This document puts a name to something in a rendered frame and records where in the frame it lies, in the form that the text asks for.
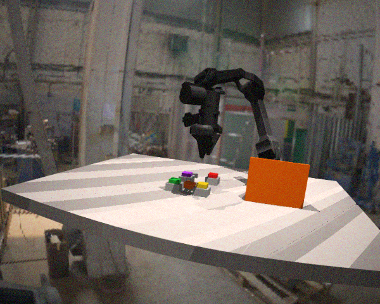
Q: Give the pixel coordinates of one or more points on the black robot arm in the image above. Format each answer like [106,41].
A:
[201,93]

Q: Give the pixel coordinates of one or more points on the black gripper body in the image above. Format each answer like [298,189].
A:
[209,122]

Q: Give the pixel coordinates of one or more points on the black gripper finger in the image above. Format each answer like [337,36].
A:
[203,144]
[213,143]

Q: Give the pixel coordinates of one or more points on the green button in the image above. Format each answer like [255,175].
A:
[174,185]

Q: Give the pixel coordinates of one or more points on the red button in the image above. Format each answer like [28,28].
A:
[212,179]

